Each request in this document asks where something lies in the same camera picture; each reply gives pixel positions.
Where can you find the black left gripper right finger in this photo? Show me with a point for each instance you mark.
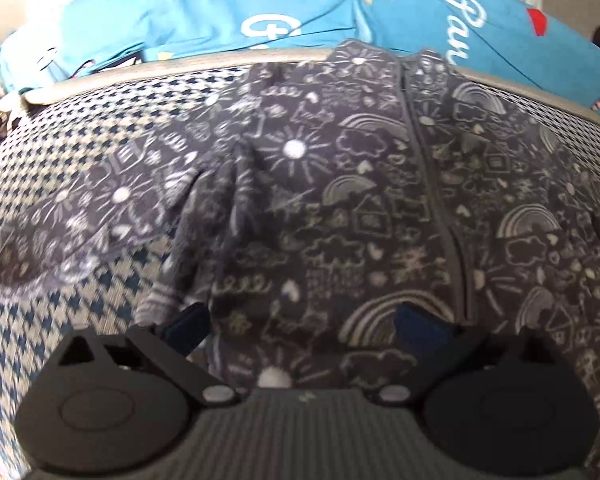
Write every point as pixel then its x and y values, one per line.
pixel 441 348

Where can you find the blue cartoon print pillow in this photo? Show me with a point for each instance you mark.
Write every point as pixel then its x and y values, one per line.
pixel 47 41

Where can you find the houndstooth sofa cushion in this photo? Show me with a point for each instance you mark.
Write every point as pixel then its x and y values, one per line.
pixel 80 135

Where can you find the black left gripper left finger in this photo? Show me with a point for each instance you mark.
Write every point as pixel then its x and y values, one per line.
pixel 165 348

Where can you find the grey patterned fleece garment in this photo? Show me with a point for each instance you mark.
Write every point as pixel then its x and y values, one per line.
pixel 355 209

